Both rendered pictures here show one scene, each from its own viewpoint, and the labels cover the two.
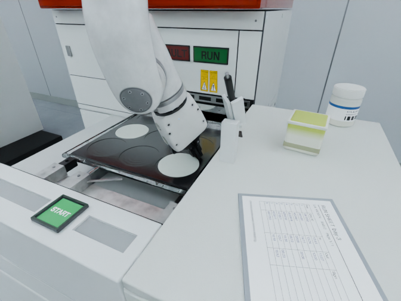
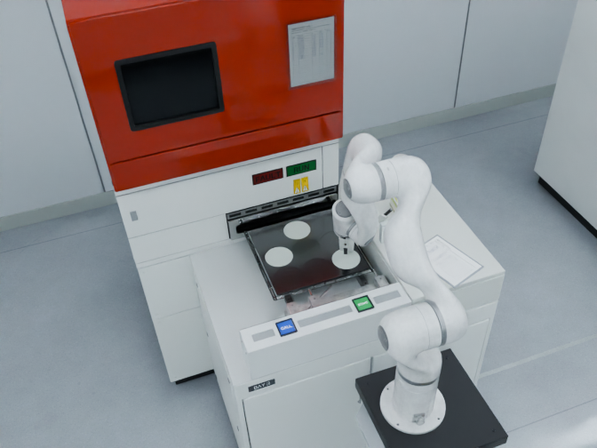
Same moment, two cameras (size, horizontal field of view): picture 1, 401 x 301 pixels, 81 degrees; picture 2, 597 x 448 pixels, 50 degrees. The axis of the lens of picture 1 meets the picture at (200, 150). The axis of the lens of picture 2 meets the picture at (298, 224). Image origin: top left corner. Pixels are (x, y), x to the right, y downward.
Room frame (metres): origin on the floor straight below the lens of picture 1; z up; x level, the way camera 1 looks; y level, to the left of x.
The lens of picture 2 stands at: (-0.62, 1.27, 2.55)
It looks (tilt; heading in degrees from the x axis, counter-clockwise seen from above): 42 degrees down; 318
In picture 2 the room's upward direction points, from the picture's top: 3 degrees counter-clockwise
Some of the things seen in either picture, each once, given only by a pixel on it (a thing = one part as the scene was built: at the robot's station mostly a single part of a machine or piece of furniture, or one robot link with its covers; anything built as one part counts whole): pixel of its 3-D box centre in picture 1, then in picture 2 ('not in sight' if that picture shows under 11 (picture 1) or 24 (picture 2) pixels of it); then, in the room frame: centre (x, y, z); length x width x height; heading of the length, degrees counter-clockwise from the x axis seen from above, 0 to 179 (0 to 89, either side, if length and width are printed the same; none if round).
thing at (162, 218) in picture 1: (167, 223); (383, 286); (0.29, 0.06, 0.89); 0.08 x 0.03 x 0.03; 156
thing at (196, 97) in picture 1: (188, 95); (282, 202); (0.81, 0.04, 0.96); 0.44 x 0.01 x 0.02; 66
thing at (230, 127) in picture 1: (233, 126); (382, 224); (0.41, -0.06, 1.03); 0.06 x 0.04 x 0.13; 156
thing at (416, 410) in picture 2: not in sight; (415, 387); (-0.05, 0.33, 0.95); 0.19 x 0.19 x 0.18
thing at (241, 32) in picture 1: (146, 72); (235, 200); (0.89, 0.20, 1.02); 0.82 x 0.03 x 0.40; 66
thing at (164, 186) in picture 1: (119, 172); (324, 284); (0.45, 0.19, 0.90); 0.38 x 0.01 x 0.01; 66
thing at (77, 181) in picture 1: (71, 187); (317, 306); (0.39, 0.28, 0.89); 0.08 x 0.03 x 0.03; 156
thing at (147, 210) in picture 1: (101, 208); (338, 306); (0.36, 0.21, 0.87); 0.36 x 0.08 x 0.03; 66
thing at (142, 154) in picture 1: (162, 138); (306, 249); (0.61, 0.11, 0.90); 0.34 x 0.34 x 0.01; 66
